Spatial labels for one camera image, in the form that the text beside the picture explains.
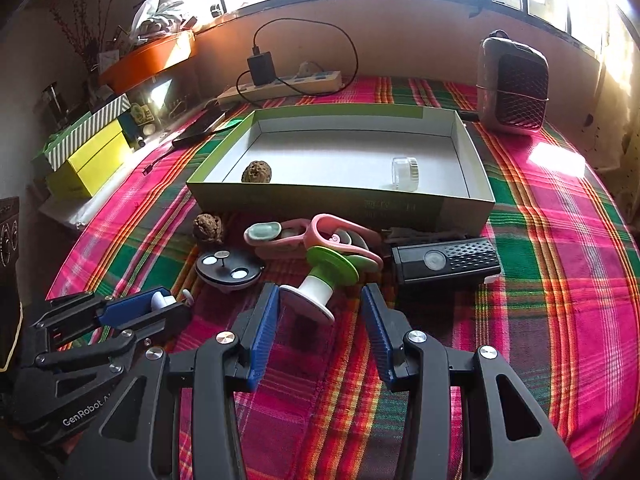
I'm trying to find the white plastic bag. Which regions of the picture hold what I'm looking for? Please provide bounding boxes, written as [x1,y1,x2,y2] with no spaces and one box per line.
[130,0,193,41]

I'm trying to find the dried branches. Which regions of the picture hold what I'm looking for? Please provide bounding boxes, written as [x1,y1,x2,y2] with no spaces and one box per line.
[50,0,103,63]

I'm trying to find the orange plastic tray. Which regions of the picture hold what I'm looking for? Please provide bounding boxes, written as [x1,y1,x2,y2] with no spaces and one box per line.
[97,30,196,93]

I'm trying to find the striped box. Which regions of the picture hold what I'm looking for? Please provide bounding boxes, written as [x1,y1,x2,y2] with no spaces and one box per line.
[42,94,132,172]

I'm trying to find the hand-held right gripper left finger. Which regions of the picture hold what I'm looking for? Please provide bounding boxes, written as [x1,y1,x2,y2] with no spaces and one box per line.
[65,282,281,480]

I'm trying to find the glass tank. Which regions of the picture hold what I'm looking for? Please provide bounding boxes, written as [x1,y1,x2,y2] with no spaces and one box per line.
[125,77,201,136]

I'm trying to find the beige power strip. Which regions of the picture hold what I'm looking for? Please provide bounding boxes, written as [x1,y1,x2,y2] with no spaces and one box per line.
[216,70,342,107]

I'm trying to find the black rectangular light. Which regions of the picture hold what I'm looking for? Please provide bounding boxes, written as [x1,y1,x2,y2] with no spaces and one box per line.
[390,237,502,287]

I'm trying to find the pink loop clip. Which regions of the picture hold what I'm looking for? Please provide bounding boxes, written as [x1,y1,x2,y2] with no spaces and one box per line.
[300,214,383,271]

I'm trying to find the white paper sheet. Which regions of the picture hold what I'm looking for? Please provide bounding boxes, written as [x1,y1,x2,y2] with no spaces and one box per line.
[37,195,101,233]

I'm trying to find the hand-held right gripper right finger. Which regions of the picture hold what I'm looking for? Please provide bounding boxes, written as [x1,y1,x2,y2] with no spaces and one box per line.
[360,282,583,480]

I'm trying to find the short black plug cable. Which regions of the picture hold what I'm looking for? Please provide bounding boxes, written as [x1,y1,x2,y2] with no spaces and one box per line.
[142,147,176,176]

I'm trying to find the pink clipper with teal pad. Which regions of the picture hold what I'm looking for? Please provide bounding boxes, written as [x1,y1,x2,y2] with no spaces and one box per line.
[243,219,311,260]

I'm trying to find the green cardboard box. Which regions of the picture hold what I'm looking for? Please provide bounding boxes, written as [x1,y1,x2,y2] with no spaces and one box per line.
[186,106,496,236]

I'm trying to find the white round knob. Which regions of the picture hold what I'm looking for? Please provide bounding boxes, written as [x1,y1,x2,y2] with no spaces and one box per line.
[151,290,195,313]

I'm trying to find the black smartphone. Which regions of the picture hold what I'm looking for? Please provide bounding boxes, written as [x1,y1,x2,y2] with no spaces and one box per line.
[172,109,228,147]

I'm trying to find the black round disc holder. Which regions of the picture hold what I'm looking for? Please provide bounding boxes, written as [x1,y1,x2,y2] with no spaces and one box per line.
[195,250,263,291]

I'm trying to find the long black charging cable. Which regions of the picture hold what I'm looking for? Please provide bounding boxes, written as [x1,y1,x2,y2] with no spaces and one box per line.
[236,19,359,107]

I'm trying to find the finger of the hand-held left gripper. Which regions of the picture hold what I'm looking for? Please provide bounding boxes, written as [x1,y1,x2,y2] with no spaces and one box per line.
[32,302,193,376]
[30,287,173,338]

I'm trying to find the brown walnut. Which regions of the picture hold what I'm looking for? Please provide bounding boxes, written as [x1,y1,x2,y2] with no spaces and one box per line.
[193,213,224,247]
[241,160,271,184]

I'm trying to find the black charger adapter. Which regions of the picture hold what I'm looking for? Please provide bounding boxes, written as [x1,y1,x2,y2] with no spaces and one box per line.
[247,51,276,86]

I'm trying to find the plaid blanket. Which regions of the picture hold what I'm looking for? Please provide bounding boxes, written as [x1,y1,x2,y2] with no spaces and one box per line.
[45,75,640,480]

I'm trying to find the green and white spool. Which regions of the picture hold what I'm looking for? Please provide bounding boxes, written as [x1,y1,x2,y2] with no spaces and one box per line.
[279,246,373,325]

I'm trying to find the black appliance panel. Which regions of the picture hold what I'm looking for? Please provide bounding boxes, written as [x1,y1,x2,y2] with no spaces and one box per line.
[0,197,21,271]

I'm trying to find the yellow box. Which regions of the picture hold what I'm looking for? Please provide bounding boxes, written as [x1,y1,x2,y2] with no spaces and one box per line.
[46,119,132,200]

